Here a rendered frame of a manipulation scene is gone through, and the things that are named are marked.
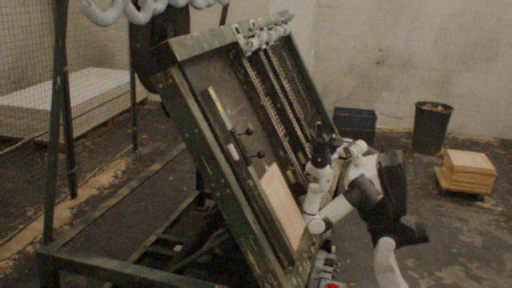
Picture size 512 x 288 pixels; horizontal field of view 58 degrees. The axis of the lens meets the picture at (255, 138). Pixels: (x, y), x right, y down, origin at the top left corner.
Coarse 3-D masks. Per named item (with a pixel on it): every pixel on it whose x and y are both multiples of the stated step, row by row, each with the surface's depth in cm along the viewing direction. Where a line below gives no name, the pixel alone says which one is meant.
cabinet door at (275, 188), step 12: (276, 168) 258; (264, 180) 238; (276, 180) 253; (276, 192) 246; (288, 192) 261; (276, 204) 241; (288, 204) 255; (288, 216) 249; (300, 216) 263; (288, 228) 243; (300, 228) 257
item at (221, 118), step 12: (204, 96) 216; (216, 96) 219; (216, 108) 216; (216, 120) 218; (228, 120) 221; (228, 132) 218; (240, 156) 221; (252, 168) 225; (252, 180) 223; (264, 192) 227; (264, 204) 225; (276, 216) 229; (276, 228) 227; (288, 240) 231; (288, 252) 230
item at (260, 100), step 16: (240, 48) 257; (240, 64) 260; (256, 80) 266; (256, 96) 263; (256, 112) 266; (272, 112) 269; (272, 128) 266; (272, 144) 270; (288, 160) 270; (304, 192) 273
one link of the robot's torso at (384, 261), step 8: (384, 240) 236; (392, 240) 236; (376, 248) 240; (384, 248) 238; (392, 248) 236; (376, 256) 240; (384, 256) 239; (392, 256) 248; (376, 264) 243; (384, 264) 241; (392, 264) 241; (376, 272) 246; (384, 272) 245; (392, 272) 245; (384, 280) 247; (392, 280) 246; (400, 280) 249
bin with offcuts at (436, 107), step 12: (420, 108) 628; (432, 108) 638; (444, 108) 654; (420, 120) 634; (432, 120) 624; (444, 120) 625; (420, 132) 639; (432, 132) 630; (444, 132) 636; (420, 144) 644; (432, 144) 637
